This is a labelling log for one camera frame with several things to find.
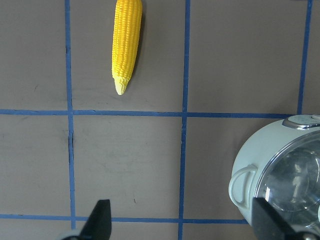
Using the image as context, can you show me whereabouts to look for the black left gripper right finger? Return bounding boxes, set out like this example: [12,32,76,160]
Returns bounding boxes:
[251,197,300,240]

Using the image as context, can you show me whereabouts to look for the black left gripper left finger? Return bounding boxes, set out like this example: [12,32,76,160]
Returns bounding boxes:
[79,199,111,240]

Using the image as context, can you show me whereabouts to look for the glass pot lid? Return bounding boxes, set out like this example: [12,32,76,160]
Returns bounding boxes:
[255,131,320,232]

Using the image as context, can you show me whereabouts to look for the yellow corn cob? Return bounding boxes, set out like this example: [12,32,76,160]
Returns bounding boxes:
[111,0,143,96]

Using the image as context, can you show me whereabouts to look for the pale green cooking pot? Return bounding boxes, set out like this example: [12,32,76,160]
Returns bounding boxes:
[228,114,320,224]

